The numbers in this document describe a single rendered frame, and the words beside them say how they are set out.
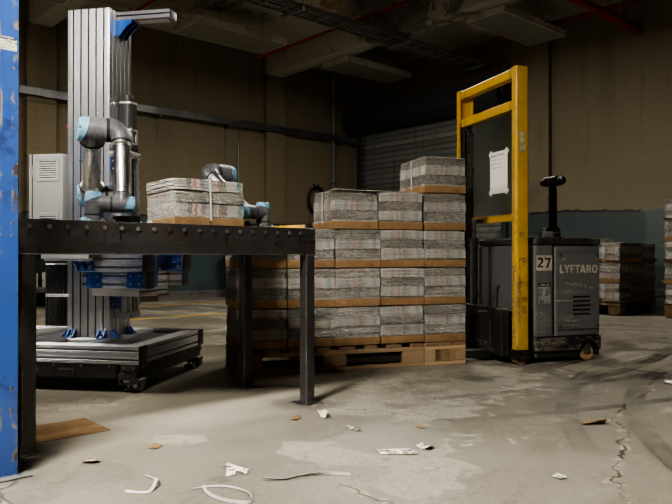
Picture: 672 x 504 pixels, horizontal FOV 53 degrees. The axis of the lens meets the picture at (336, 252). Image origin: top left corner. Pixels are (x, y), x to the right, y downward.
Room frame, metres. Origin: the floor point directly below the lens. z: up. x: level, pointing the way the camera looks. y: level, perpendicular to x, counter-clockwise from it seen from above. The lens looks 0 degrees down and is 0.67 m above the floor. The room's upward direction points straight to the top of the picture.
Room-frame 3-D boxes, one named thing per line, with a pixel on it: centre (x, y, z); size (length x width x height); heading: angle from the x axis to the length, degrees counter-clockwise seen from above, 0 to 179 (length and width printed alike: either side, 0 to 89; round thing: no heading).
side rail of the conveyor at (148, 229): (2.70, 0.61, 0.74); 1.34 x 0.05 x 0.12; 132
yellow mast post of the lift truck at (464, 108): (4.86, -0.92, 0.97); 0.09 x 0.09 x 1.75; 19
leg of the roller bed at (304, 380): (3.13, 0.13, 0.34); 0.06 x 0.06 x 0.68; 42
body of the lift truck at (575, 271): (4.67, -1.38, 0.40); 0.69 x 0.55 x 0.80; 19
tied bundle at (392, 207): (4.31, -0.34, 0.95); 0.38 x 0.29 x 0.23; 18
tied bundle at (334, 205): (4.21, -0.05, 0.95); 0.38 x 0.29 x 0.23; 20
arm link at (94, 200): (3.08, 1.08, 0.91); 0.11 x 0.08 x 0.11; 110
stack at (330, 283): (4.17, 0.07, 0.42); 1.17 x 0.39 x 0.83; 109
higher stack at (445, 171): (4.41, -0.62, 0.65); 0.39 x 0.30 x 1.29; 19
